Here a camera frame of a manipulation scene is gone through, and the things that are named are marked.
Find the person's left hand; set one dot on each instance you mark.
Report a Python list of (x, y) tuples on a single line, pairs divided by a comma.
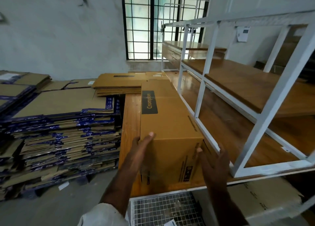
[(140, 152)]

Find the person's right hand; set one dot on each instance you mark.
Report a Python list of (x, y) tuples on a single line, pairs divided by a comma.
[(214, 167)]

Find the stack of brown boxes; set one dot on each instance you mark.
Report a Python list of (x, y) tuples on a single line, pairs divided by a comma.
[(118, 80)]

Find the stack of cardboard boxes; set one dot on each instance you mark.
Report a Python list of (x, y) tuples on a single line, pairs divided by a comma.
[(17, 85), (59, 103)]

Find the person's right forearm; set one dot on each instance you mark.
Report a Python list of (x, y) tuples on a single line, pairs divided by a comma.
[(226, 206)]

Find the person's left forearm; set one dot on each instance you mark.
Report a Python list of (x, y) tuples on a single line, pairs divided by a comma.
[(123, 189)]

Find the person's light grey shirt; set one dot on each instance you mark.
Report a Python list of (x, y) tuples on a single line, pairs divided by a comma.
[(103, 216)]

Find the wooden table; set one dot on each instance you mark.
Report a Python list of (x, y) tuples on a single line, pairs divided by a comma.
[(130, 120)]

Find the white paper tag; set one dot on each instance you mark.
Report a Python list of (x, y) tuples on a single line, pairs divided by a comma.
[(170, 223)]

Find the white metal shelf rack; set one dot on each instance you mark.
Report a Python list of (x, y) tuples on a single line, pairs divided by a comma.
[(275, 95)]

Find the black framed window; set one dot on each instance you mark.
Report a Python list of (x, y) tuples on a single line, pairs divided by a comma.
[(150, 21)]

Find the white wall device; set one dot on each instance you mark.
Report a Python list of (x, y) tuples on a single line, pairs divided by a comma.
[(242, 34)]

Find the white wall socket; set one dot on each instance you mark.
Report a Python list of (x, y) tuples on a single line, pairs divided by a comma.
[(2, 17)]

